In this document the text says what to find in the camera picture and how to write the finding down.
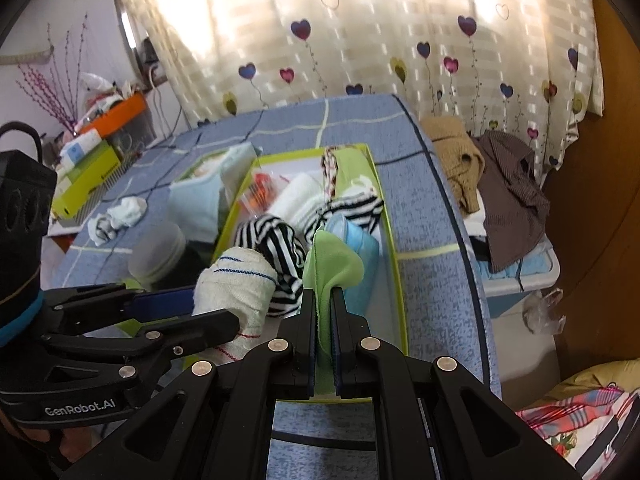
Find black white striped cloth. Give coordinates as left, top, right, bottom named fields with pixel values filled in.
left=234, top=214, right=307, bottom=317
left=320, top=187, right=385, bottom=233

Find white green sock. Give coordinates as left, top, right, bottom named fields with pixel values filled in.
left=107, top=196, right=148, bottom=229

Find blue white carton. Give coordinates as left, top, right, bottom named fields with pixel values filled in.
left=59, top=129, right=103, bottom=168

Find white towel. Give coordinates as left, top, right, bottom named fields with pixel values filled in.
left=272, top=172, right=333, bottom=233

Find white power cable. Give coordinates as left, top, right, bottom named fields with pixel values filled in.
left=147, top=67, right=183, bottom=137

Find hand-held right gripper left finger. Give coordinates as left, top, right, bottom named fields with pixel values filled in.
left=60, top=287, right=318, bottom=480

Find brown striped shirt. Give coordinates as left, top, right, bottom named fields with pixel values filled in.
left=472, top=130, right=551, bottom=273

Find small striped sock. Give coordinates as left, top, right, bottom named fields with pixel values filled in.
left=87, top=213, right=119, bottom=247

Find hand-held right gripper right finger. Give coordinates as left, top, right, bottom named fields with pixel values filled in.
left=332, top=287, right=583, bottom=480

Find white blue-striped cloth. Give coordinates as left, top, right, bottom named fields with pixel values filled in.
left=192, top=247, right=279, bottom=363

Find clear plastic bag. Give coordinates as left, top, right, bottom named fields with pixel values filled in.
left=524, top=289, right=566, bottom=335

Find heart print curtain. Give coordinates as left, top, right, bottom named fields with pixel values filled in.
left=97, top=0, right=603, bottom=181

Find black cable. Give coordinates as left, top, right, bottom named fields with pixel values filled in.
left=120, top=109, right=266, bottom=201

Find brown knit sweater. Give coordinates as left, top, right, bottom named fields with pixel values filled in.
left=420, top=116, right=486, bottom=216

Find white plastic laundry bin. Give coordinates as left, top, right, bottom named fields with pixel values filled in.
left=467, top=210, right=561, bottom=381

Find green drawstring bag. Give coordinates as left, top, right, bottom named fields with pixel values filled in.
left=301, top=227, right=364, bottom=394

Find green cardboard box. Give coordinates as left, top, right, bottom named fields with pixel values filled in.
left=212, top=144, right=410, bottom=403

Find wooden wardrobe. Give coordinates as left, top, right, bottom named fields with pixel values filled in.
left=542, top=0, right=640, bottom=381

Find blue plaid bedsheet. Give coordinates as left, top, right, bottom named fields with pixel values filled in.
left=50, top=92, right=503, bottom=480

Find purple decorative branches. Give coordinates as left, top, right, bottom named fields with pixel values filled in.
left=15, top=12, right=88, bottom=133

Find blue face mask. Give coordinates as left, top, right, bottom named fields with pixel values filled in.
left=325, top=212, right=381, bottom=313

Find light blue wet wipes pack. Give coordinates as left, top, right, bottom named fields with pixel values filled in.
left=168, top=142, right=258, bottom=243

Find orange printed plastic packet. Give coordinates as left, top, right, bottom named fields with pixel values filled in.
left=239, top=170, right=281, bottom=213

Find clear plastic storage bin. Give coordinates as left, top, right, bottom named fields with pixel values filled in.
left=105, top=110, right=157, bottom=153

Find yellow pillow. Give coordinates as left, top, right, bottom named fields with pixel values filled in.
left=542, top=359, right=640, bottom=406

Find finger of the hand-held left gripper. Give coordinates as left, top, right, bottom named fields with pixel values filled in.
left=42, top=283, right=197, bottom=333
left=41, top=307, right=242, bottom=382

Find colourful patterned quilt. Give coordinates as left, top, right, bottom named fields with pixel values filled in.
left=515, top=382, right=636, bottom=480

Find printed green box lid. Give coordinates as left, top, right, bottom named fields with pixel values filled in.
left=172, top=152, right=236, bottom=183

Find green carton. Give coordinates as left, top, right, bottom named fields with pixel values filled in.
left=52, top=140, right=123, bottom=216

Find person's left hand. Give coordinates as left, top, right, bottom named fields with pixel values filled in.
left=15, top=426, right=104, bottom=472

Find orange storage bin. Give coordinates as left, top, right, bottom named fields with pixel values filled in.
left=75, top=94, right=151, bottom=136

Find floral patterned cloth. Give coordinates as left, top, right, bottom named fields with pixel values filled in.
left=321, top=146, right=342, bottom=196

